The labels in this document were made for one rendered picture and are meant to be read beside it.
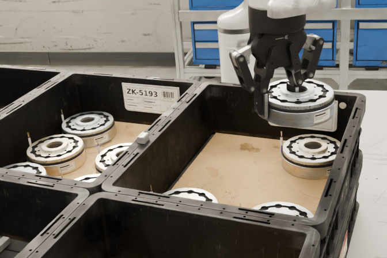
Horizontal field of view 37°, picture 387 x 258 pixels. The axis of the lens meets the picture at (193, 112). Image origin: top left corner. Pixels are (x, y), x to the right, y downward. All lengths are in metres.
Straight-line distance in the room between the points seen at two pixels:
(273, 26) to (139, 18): 3.23
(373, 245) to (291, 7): 0.50
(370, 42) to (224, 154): 1.92
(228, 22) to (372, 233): 0.52
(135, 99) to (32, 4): 3.12
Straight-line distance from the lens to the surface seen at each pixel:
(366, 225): 1.09
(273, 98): 0.82
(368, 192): 1.18
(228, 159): 1.02
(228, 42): 1.26
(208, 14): 2.86
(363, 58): 2.91
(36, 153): 1.06
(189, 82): 1.09
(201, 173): 0.98
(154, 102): 1.14
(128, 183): 0.83
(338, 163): 0.80
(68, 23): 4.15
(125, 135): 1.14
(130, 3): 3.94
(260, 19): 0.74
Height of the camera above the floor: 1.33
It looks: 24 degrees down
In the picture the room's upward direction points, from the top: 5 degrees counter-clockwise
